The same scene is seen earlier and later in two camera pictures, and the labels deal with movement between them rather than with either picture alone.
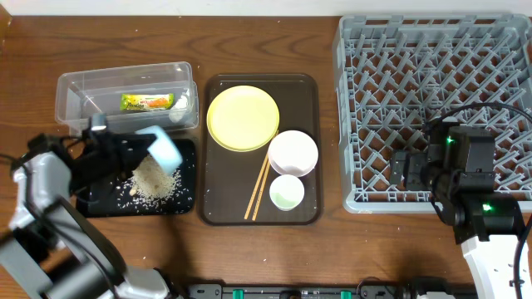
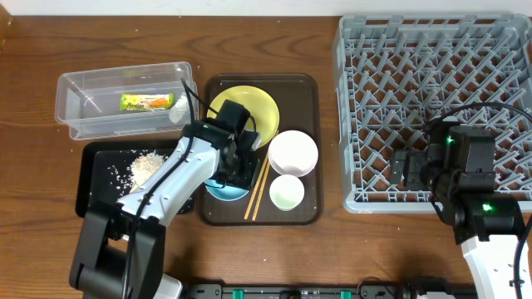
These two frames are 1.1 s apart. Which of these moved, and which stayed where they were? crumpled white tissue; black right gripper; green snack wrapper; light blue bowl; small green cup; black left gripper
Moved: light blue bowl; black left gripper
Stayed: small green cup; black right gripper; crumpled white tissue; green snack wrapper
